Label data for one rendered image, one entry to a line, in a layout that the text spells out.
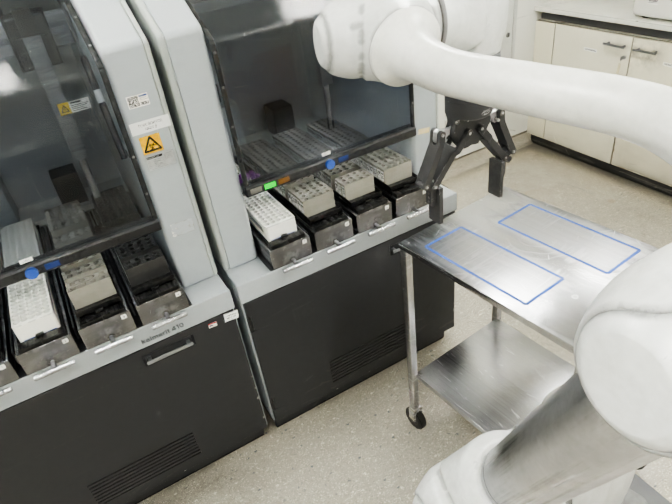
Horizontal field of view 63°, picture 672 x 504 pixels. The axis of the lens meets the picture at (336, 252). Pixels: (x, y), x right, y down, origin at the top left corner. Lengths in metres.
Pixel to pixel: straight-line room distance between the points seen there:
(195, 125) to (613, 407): 1.28
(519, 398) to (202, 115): 1.27
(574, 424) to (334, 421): 1.66
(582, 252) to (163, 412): 1.30
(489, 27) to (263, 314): 1.18
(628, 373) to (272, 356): 1.56
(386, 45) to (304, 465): 1.63
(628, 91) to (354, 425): 1.73
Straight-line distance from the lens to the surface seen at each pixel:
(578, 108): 0.65
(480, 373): 1.94
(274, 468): 2.11
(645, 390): 0.39
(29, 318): 1.62
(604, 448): 0.57
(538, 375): 1.96
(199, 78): 1.49
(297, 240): 1.66
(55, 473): 1.90
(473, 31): 0.83
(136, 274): 1.62
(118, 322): 1.60
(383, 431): 2.13
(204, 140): 1.54
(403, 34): 0.72
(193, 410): 1.88
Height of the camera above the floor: 1.71
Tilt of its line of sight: 35 degrees down
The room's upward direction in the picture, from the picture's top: 8 degrees counter-clockwise
